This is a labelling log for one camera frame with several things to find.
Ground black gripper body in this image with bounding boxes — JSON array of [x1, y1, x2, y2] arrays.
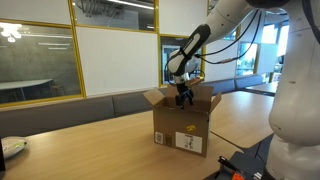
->
[[175, 82, 193, 101]]

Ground brown cardboard box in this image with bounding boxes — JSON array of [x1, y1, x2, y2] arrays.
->
[[143, 83, 223, 159]]

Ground black clamp tool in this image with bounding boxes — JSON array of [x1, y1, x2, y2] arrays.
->
[[217, 155, 242, 172]]

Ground wooden background table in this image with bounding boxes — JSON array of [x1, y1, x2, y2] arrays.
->
[[244, 81, 280, 97]]

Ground dark gray base platform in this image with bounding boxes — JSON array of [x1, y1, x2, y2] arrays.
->
[[203, 150, 268, 180]]

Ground wooden stool behind glass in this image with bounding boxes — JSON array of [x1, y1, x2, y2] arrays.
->
[[49, 84, 66, 98]]

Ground gray upholstered bench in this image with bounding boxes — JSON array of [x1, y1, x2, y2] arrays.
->
[[0, 73, 265, 139]]

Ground long table behind glass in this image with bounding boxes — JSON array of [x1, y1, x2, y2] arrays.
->
[[0, 78, 54, 101]]

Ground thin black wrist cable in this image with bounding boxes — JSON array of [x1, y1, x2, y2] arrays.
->
[[163, 54, 180, 86]]

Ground long black arm cable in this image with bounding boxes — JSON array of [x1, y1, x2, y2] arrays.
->
[[194, 8, 265, 65]]

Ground yellow window frame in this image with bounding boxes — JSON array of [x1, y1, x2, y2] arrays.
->
[[0, 0, 261, 110]]

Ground thick black shoulder cable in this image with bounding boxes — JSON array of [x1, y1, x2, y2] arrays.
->
[[301, 0, 320, 45]]

